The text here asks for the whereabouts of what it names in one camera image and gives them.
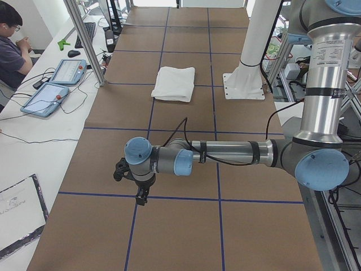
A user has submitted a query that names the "white long-sleeve printed shirt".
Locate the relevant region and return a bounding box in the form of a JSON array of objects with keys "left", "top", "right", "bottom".
[{"left": 151, "top": 67, "right": 195, "bottom": 103}]

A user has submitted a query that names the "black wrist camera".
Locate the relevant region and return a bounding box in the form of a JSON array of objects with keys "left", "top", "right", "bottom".
[{"left": 113, "top": 158, "right": 132, "bottom": 182}]

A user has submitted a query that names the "black computer mouse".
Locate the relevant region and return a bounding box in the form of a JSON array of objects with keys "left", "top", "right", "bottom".
[{"left": 67, "top": 50, "right": 81, "bottom": 58}]

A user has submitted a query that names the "green plastic tool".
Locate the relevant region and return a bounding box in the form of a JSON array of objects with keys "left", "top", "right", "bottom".
[{"left": 58, "top": 39, "right": 70, "bottom": 51}]

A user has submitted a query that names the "blue teach pendant far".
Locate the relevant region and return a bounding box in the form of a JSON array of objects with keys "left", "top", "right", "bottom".
[{"left": 49, "top": 59, "right": 86, "bottom": 86}]

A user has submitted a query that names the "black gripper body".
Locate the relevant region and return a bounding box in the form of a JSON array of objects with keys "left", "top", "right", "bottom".
[{"left": 132, "top": 173, "right": 156, "bottom": 195}]

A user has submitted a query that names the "white camera pole base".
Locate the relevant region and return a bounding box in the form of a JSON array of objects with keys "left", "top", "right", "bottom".
[{"left": 223, "top": 0, "right": 282, "bottom": 100}]

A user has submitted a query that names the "seated person in grey shirt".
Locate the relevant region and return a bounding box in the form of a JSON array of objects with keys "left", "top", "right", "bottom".
[{"left": 1, "top": 1, "right": 33, "bottom": 89}]

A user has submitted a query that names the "aluminium frame post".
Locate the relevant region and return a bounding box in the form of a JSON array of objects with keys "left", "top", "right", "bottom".
[{"left": 63, "top": 0, "right": 105, "bottom": 86}]

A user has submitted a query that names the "black keyboard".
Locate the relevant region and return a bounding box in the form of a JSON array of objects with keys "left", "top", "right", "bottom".
[{"left": 74, "top": 21, "right": 97, "bottom": 49}]

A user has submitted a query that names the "blue teach pendant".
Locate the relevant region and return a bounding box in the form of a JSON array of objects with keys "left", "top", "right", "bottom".
[
  {"left": 49, "top": 59, "right": 86, "bottom": 86},
  {"left": 20, "top": 82, "right": 69, "bottom": 117}
]

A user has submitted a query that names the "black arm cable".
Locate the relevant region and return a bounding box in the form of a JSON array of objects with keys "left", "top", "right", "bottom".
[{"left": 166, "top": 100, "right": 307, "bottom": 166}]

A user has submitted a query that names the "blue teach pendant near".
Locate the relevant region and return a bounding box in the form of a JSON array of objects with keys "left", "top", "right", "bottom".
[{"left": 20, "top": 82, "right": 69, "bottom": 117}]

